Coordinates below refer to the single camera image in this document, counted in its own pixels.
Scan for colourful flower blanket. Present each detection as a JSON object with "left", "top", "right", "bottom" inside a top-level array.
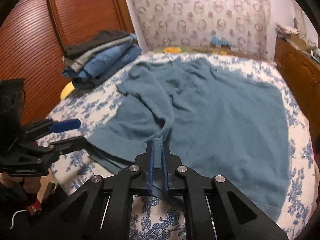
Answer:
[{"left": 148, "top": 46, "right": 267, "bottom": 61}]

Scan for dark blue folded jeans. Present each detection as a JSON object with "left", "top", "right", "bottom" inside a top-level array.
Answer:
[{"left": 71, "top": 44, "right": 142, "bottom": 89}]

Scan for light blue folded jeans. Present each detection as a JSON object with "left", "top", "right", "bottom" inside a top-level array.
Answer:
[{"left": 62, "top": 41, "right": 136, "bottom": 82}]

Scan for stack of folded papers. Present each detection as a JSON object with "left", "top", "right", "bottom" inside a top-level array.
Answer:
[{"left": 275, "top": 23, "right": 299, "bottom": 39}]

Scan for teal blue shorts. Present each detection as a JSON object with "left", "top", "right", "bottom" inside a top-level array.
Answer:
[{"left": 88, "top": 58, "right": 289, "bottom": 220}]

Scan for left hand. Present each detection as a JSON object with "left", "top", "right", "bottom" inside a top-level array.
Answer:
[{"left": 1, "top": 172, "right": 41, "bottom": 194}]

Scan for pink circle pattern curtain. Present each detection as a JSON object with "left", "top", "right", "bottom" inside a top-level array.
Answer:
[{"left": 131, "top": 0, "right": 271, "bottom": 57}]

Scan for open cardboard box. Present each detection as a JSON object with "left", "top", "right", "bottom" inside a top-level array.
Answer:
[{"left": 286, "top": 34, "right": 316, "bottom": 53}]

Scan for cardboard box blue contents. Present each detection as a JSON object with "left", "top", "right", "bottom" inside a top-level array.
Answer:
[{"left": 210, "top": 35, "right": 231, "bottom": 49}]

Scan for grey folded pants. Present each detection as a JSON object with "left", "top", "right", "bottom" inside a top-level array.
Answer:
[{"left": 62, "top": 34, "right": 136, "bottom": 73}]

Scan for brown louvered wardrobe door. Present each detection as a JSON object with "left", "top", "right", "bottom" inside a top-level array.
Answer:
[
  {"left": 0, "top": 0, "right": 72, "bottom": 126},
  {"left": 47, "top": 0, "right": 135, "bottom": 48}
]

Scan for brown wooden sideboard cabinet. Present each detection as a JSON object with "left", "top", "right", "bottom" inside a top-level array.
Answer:
[{"left": 274, "top": 38, "right": 319, "bottom": 140}]

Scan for yellow plush toy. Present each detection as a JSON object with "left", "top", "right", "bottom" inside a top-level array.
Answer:
[{"left": 60, "top": 82, "right": 75, "bottom": 100}]

